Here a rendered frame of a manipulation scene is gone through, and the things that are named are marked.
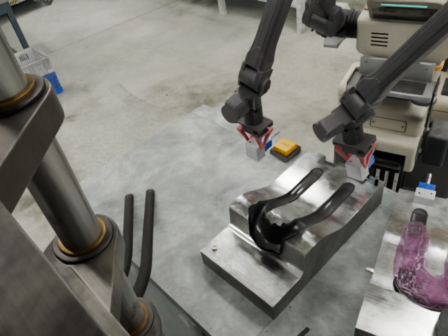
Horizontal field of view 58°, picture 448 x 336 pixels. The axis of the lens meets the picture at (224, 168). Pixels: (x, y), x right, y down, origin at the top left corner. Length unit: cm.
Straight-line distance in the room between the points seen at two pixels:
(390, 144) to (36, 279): 139
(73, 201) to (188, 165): 94
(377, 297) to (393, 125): 75
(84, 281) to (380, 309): 62
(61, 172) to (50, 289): 30
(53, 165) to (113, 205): 90
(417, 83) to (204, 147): 76
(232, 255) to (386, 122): 77
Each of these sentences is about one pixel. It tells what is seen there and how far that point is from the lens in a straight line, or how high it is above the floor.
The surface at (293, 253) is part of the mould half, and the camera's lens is 103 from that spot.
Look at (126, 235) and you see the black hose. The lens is 123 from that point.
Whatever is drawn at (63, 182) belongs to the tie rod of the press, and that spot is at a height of 142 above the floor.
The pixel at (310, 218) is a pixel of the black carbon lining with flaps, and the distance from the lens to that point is 113.
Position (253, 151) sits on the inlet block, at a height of 95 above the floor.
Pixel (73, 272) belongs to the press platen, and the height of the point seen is 129.
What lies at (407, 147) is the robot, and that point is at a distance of 156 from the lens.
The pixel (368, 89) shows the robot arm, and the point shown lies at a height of 123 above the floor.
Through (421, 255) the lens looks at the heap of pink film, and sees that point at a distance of 108.
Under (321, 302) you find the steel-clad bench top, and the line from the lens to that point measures 109.
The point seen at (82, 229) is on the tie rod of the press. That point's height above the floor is 133.
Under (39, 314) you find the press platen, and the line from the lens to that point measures 27.
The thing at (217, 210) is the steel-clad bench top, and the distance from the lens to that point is 130.
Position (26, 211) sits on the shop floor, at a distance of 293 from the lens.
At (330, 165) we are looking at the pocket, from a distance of 133.
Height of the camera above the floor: 174
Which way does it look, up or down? 41 degrees down
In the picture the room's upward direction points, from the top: 10 degrees counter-clockwise
